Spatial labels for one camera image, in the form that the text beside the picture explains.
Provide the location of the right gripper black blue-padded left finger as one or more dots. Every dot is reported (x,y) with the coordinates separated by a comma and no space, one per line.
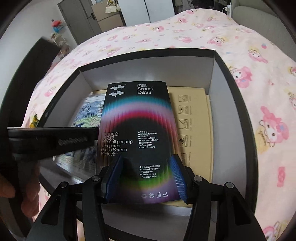
(57,219)

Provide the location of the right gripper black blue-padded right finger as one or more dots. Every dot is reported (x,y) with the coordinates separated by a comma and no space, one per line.
(235,220)

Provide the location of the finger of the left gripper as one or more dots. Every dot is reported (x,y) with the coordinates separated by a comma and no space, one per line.
(77,138)

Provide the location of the cartoon diamond painting pack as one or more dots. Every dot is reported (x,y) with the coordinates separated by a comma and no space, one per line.
(82,163)

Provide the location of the black Smart Devil box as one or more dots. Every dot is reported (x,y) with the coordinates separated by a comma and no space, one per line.
(138,124)

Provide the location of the person's left hand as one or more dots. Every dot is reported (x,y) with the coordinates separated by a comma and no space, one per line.
(30,204)

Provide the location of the yellow crumpled wrapper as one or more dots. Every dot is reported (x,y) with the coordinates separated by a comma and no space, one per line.
(34,122)

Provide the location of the black Daphne shoe box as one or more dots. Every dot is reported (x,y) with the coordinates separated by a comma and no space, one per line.
(235,155)

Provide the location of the flat brown cardboard box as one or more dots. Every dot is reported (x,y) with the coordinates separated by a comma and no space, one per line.
(193,117)

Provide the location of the white shelf with toys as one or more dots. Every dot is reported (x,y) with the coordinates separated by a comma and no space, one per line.
(58,38)

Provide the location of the grey door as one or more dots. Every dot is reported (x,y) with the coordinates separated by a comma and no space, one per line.
(80,19)

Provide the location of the pink cartoon print bedsheet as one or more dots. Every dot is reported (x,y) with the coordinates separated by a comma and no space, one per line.
(264,74)

